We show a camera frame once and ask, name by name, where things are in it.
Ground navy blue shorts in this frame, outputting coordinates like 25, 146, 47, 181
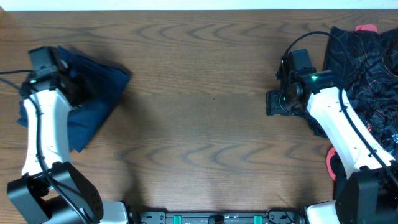
58, 46, 132, 152

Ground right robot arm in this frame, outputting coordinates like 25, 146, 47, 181
266, 69, 397, 223

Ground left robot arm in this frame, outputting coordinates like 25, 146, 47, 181
7, 65, 129, 223

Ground folded navy blue garment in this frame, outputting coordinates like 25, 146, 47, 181
17, 101, 29, 128

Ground black patterned sports garment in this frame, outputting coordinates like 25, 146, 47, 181
306, 24, 398, 200

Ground black mounting rail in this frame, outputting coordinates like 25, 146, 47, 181
139, 210, 307, 224

